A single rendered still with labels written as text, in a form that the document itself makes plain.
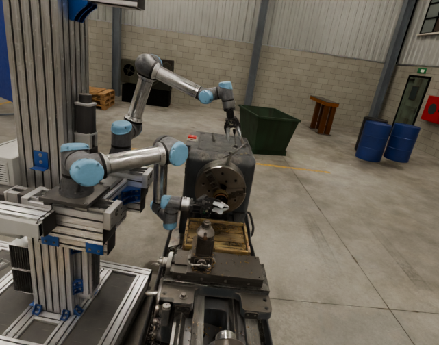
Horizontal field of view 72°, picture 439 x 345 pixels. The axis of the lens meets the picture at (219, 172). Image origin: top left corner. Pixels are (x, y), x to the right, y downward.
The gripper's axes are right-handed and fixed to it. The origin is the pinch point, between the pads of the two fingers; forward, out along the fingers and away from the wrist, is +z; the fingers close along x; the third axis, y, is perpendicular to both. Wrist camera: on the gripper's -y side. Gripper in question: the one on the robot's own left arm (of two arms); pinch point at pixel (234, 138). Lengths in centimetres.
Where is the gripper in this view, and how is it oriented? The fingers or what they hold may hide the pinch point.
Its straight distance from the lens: 193.7
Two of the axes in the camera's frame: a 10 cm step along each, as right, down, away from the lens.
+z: 1.8, 9.2, 3.6
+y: 0.1, 3.6, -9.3
